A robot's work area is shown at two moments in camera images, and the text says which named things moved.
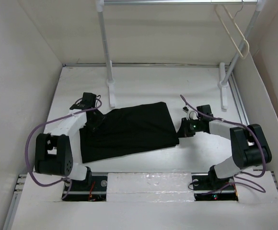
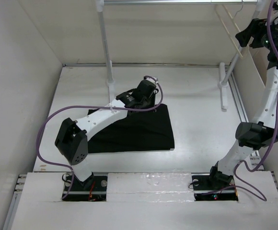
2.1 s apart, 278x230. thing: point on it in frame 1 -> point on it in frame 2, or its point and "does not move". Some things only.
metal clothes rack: (225, 73) does not move
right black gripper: (183, 131) -> (256, 28)
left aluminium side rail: (14, 205) does not move
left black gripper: (94, 126) -> (153, 97)
